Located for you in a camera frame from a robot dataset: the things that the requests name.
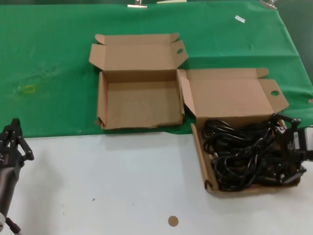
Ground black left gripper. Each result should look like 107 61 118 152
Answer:
0 118 35 172

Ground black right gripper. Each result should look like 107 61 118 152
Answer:
270 113 313 185

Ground cardboard box with round hole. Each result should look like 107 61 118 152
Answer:
177 68 302 196

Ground cardboard box with torn edge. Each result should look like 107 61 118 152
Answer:
89 33 189 130

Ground green table cloth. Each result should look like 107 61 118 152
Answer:
0 0 313 139

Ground tangled black power cables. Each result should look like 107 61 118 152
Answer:
201 118 306 191

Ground left arm connector cable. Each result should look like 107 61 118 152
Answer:
5 217 24 235

